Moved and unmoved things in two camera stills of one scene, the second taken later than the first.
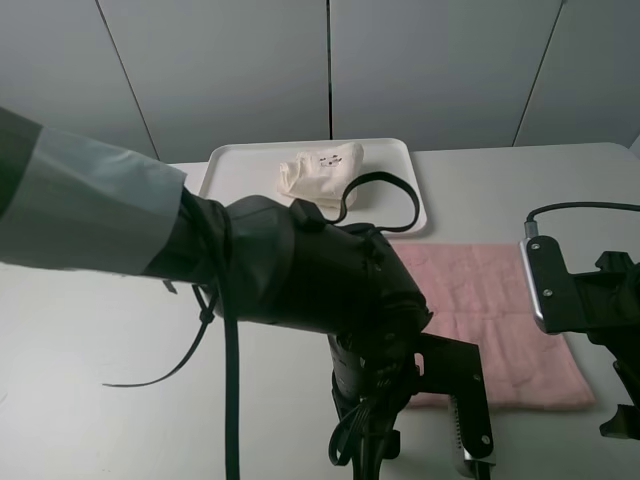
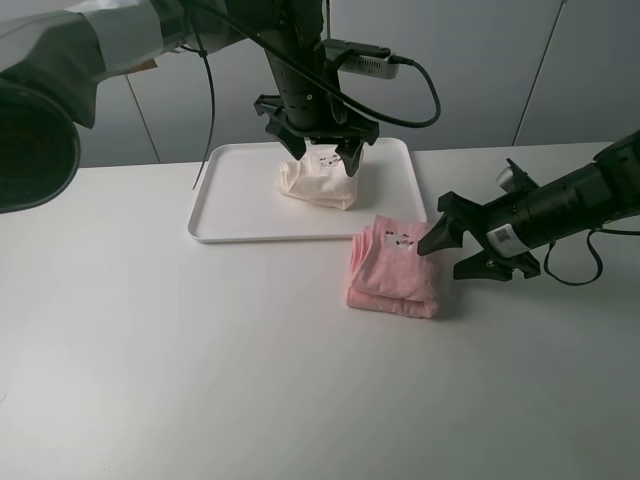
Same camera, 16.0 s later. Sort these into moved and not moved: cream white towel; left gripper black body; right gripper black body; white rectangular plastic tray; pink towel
Moved: left gripper black body; right gripper black body; pink towel
Not moved: white rectangular plastic tray; cream white towel
